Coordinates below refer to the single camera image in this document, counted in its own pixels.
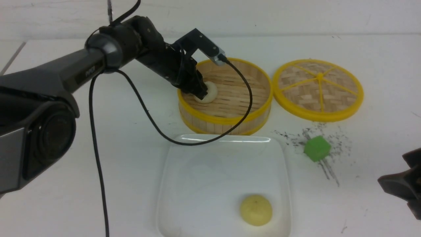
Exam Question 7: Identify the white steamed bun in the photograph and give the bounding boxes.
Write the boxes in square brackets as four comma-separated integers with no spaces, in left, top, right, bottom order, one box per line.
[193,81,218,104]

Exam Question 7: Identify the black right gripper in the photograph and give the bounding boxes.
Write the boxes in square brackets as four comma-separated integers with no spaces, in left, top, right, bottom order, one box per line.
[378,148,421,220]

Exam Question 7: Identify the green cube block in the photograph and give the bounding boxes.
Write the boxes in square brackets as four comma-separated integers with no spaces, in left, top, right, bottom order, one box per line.
[304,136,332,163]

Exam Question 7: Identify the black left camera cable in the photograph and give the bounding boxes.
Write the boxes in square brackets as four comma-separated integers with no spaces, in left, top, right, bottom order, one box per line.
[88,0,254,237]

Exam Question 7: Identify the bamboo steamer basket yellow rims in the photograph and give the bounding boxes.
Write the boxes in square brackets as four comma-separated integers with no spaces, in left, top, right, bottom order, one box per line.
[178,58,273,135]

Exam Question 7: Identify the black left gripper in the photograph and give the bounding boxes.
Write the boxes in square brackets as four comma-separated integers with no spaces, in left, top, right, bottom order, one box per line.
[137,44,208,100]

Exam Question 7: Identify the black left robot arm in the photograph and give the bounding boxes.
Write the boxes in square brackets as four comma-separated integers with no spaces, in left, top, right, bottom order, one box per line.
[0,16,207,195]

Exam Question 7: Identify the white square plate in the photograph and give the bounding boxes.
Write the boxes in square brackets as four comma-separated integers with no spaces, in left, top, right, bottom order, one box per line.
[156,136,291,237]

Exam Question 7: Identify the woven bamboo steamer lid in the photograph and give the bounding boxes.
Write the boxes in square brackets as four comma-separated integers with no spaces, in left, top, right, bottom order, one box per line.
[272,59,364,122]

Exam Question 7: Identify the yellow steamed bun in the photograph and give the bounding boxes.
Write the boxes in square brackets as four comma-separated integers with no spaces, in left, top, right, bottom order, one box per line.
[239,195,273,226]

